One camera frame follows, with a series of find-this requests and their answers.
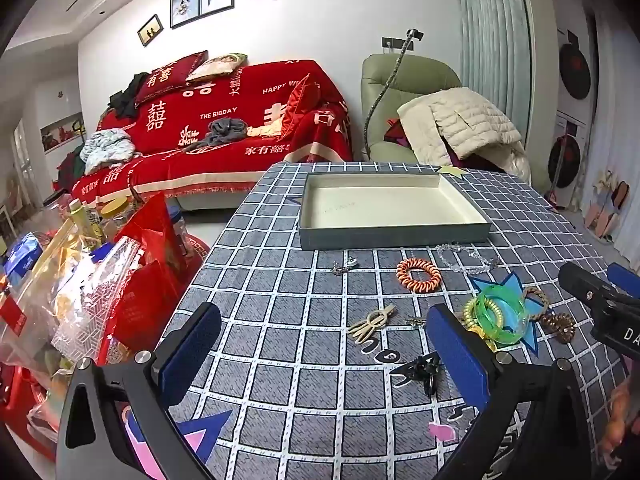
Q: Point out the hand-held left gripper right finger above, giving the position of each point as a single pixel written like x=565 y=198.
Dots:
x=460 y=355

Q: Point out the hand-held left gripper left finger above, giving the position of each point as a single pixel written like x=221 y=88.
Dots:
x=192 y=355

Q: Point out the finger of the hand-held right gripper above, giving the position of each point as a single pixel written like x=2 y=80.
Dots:
x=582 y=285
x=625 y=277

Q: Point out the black claw hair clip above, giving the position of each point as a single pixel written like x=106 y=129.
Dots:
x=420 y=367

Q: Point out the green translucent bangle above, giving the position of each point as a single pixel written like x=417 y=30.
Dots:
x=520 y=327

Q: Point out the beige hair clip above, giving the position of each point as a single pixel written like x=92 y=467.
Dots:
x=372 y=320

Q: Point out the grey rectangular tray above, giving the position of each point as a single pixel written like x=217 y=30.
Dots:
x=390 y=235

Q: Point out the small silver hair clip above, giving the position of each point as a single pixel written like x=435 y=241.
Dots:
x=352 y=262

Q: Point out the person's right hand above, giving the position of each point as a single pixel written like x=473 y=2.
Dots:
x=622 y=420

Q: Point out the metal star hair clip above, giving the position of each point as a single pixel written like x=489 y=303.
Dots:
x=415 y=321

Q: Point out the pale pink slippers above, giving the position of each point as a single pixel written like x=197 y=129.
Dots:
x=607 y=210

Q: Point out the red gift bag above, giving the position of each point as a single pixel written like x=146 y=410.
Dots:
x=150 y=280

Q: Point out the grey checked tablecloth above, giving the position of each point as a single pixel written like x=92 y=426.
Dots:
x=310 y=320

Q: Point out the white washing machine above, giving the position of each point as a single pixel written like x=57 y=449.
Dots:
x=567 y=160

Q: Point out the clear plastic bag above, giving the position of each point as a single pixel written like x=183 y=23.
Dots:
x=65 y=300

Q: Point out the jar with yellow lid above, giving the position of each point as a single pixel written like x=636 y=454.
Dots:
x=116 y=210

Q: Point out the red plastic stool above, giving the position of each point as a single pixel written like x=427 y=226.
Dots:
x=20 y=400

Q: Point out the red printed sofa blanket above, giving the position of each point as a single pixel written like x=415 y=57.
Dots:
x=225 y=170

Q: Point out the blue box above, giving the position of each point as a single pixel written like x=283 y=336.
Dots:
x=22 y=257

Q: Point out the cream down jacket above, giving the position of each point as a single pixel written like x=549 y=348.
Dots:
x=465 y=120

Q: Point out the white dryer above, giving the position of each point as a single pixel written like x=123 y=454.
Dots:
x=575 y=65

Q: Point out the light blue garment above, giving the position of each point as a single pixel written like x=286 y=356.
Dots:
x=107 y=150

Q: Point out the grey cloth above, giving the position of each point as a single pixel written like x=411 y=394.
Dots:
x=222 y=132

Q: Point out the pale blue curtain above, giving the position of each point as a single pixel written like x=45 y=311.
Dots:
x=492 y=35

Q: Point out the dark clothes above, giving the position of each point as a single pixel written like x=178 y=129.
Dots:
x=125 y=97

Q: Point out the green armchair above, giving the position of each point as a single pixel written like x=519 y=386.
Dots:
x=410 y=75

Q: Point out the red cushion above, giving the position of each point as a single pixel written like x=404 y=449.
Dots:
x=300 y=105

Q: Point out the red printed pillow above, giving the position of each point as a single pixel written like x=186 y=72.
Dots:
x=170 y=77

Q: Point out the gooseneck holder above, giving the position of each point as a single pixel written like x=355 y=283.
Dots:
x=387 y=80

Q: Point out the pale printed pillow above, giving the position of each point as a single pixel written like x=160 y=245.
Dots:
x=217 y=66

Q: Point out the wall poster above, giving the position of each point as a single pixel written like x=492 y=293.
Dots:
x=60 y=132

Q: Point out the small black picture frame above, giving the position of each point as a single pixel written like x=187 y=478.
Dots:
x=150 y=30

